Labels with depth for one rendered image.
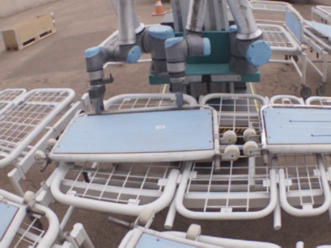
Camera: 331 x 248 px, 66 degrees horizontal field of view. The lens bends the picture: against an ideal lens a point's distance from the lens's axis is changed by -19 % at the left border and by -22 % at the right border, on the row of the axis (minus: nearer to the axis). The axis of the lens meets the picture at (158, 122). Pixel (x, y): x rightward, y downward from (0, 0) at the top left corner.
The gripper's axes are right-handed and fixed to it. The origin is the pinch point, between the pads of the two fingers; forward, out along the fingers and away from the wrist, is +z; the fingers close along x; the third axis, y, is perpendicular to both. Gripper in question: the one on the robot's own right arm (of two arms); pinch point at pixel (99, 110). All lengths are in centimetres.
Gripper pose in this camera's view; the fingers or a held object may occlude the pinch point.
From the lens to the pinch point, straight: 164.6
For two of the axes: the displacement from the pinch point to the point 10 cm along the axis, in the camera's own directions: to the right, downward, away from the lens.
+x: -1.4, 3.3, -9.3
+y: -9.8, 0.5, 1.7
